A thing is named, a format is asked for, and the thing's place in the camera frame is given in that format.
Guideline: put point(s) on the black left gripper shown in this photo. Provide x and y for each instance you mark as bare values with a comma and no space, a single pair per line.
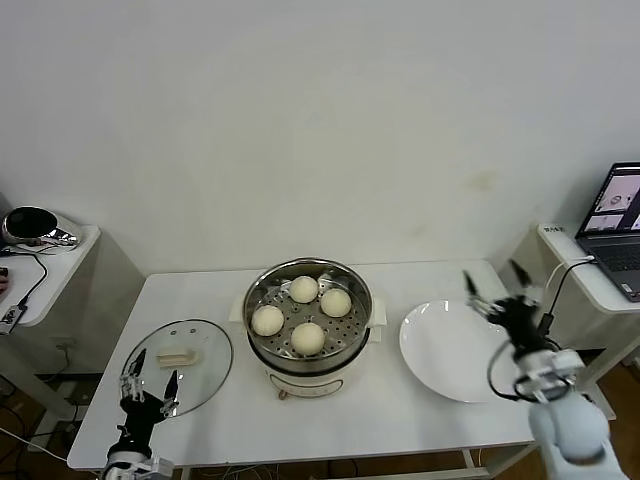
140,415

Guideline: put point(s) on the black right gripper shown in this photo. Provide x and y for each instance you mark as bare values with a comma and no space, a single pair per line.
520,317

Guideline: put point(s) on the round glass pot lid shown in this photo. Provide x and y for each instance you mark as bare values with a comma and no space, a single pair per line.
210,350

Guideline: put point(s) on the white steamed baozi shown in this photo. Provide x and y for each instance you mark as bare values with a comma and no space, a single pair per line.
307,338
335,302
268,320
304,289

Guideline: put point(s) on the perforated steel steamer basket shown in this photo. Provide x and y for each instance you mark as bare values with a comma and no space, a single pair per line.
350,335

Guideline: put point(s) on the person's hand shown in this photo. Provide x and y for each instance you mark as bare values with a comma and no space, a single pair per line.
3,286

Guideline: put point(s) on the black inline power adapter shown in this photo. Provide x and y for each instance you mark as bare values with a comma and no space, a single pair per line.
545,324

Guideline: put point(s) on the round white plate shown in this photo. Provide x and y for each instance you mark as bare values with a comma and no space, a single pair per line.
440,350

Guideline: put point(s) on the white side table with device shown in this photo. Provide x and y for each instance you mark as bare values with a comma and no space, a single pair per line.
75,300

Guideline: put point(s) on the grey open laptop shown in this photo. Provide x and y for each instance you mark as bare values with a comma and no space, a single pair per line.
617,250

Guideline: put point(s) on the white electric cooker pot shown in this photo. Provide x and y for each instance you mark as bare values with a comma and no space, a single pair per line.
305,385

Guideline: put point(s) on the small grey usb dongle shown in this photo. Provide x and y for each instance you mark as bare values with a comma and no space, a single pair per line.
10,317

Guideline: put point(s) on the chrome domed device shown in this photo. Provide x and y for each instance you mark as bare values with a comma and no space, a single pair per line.
35,230

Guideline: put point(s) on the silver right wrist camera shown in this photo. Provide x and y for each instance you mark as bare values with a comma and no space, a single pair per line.
550,370

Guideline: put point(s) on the white table frame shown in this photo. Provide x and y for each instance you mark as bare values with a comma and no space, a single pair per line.
469,457

